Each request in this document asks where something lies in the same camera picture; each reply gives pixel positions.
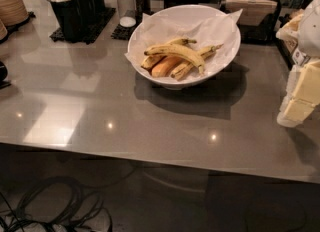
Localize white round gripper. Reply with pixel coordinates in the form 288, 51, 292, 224
286, 0, 320, 105

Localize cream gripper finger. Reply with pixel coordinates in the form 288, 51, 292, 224
277, 96, 315, 128

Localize yellow banana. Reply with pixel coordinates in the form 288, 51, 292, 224
141, 38, 196, 70
144, 44, 205, 74

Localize white paper bowl liner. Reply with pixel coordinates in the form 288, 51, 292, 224
124, 8, 244, 83

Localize right spotted banana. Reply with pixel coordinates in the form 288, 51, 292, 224
170, 45, 222, 81

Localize white ceramic bowl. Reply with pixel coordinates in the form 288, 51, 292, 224
127, 4, 242, 91

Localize orange-toned banana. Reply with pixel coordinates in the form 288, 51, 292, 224
151, 56, 181, 78

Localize black snack display rack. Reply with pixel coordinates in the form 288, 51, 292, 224
276, 10, 303, 68

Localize small black shaker mat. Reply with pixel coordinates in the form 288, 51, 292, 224
111, 10, 142, 40

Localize glass salt shaker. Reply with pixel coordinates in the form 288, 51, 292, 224
117, 0, 136, 28

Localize front black cutlery holder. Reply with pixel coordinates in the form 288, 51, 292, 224
47, 0, 83, 42

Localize dark object at left edge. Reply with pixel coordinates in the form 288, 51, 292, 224
0, 61, 11, 89

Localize black cables on floor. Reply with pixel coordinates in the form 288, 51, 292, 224
0, 175, 114, 232

